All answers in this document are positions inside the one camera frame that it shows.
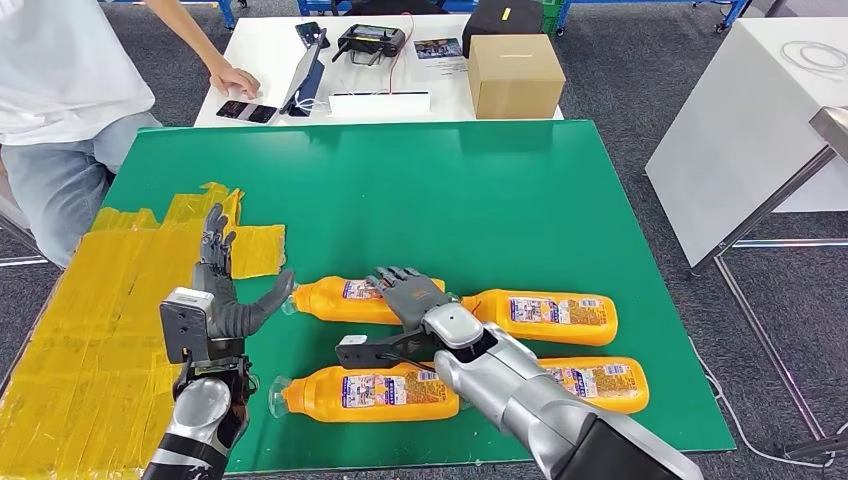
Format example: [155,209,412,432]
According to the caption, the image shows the white desk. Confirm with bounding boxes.
[193,14,564,128]

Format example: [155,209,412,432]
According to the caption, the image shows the printed leaflet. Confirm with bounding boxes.
[413,37,468,77]

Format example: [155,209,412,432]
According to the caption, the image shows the dark smartphone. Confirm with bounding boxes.
[294,21,331,51]

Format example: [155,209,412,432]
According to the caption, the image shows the green table mat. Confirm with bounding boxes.
[99,119,737,475]

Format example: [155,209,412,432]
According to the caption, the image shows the black bag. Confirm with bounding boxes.
[461,0,546,60]

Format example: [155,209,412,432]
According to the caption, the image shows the person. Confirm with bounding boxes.
[0,0,263,270]

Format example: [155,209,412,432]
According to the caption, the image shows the white bench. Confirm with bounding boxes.
[0,192,51,270]

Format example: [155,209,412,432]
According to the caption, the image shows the green plastic crate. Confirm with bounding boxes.
[539,0,564,38]

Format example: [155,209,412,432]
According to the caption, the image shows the white side table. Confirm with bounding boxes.
[644,16,848,270]

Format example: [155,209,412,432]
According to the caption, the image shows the black remote controller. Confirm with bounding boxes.
[331,24,407,68]

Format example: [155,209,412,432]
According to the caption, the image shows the smartphone with lit screen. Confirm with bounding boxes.
[215,99,278,126]

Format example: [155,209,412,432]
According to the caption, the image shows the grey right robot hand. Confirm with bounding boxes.
[365,266,460,331]

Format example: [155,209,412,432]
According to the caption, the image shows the orange detergent bottle clear cap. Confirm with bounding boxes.
[461,289,619,348]
[281,276,446,326]
[536,356,651,417]
[268,361,462,424]

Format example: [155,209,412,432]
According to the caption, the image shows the long white box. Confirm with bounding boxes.
[327,91,432,121]

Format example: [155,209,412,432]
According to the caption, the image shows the steel table frame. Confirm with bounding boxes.
[688,105,848,465]

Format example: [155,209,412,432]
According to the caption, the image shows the thin red cable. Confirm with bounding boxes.
[387,14,415,94]

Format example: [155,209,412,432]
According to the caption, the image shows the brown cardboard box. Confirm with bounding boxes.
[466,34,566,121]

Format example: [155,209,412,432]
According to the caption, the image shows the person's left hand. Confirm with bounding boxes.
[209,62,262,101]

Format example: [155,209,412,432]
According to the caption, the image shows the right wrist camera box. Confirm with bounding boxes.
[334,329,439,371]

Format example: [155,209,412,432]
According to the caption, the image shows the coiled white cable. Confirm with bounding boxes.
[780,40,848,82]

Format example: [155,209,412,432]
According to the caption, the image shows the white floor cable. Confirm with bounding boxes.
[688,337,848,472]

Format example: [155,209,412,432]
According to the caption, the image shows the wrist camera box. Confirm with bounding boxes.
[334,329,439,371]
[159,287,217,366]

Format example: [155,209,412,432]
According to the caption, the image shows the tablet in dark case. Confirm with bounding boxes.
[279,29,329,119]

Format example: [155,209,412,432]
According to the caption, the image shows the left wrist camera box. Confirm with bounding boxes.
[159,287,217,366]

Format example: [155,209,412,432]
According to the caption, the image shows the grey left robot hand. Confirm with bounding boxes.
[192,203,296,339]

